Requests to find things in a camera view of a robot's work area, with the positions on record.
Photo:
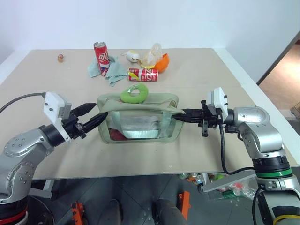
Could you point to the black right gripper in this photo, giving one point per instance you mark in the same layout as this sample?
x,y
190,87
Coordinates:
x,y
207,118

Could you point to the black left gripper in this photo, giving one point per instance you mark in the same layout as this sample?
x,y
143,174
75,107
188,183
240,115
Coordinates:
x,y
73,127

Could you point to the green zip pouch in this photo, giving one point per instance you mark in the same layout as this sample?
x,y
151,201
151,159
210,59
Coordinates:
x,y
140,109

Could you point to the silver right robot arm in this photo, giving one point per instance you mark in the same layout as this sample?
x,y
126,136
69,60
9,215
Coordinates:
x,y
260,131

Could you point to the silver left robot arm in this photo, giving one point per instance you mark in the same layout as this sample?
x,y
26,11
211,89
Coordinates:
x,y
22,150

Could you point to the pale green cloth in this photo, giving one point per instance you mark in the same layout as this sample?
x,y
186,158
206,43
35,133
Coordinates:
x,y
116,71

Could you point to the tall red cola can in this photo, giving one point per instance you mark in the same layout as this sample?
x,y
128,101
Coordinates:
x,y
102,58

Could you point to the orange plastic bowl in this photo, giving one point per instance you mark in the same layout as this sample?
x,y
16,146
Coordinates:
x,y
162,63

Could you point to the short red cola can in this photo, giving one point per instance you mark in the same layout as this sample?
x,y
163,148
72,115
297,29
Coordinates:
x,y
145,75

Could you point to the pile of colourful cans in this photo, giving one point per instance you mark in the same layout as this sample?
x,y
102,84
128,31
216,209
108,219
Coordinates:
x,y
192,178

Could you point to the crushed clear plastic bottle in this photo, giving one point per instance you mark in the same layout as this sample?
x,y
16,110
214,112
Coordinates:
x,y
153,55

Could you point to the white and yellow egg toy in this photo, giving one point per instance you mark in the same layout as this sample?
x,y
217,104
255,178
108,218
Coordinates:
x,y
133,56

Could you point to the white table leg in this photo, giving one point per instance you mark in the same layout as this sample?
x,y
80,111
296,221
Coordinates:
x,y
48,187

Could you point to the orange clamp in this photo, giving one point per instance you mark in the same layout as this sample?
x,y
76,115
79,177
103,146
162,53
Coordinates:
x,y
184,202
78,212

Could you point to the dark rounded shape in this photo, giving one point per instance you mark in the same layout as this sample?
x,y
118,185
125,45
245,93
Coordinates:
x,y
167,212

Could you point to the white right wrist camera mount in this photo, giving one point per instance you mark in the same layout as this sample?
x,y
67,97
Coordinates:
x,y
218,98

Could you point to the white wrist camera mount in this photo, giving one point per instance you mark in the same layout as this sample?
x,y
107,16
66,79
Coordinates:
x,y
53,104
218,98

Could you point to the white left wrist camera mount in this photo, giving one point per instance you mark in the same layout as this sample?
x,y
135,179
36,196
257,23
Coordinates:
x,y
53,104

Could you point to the white metal shelf bracket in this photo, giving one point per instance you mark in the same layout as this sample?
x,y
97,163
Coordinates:
x,y
232,181

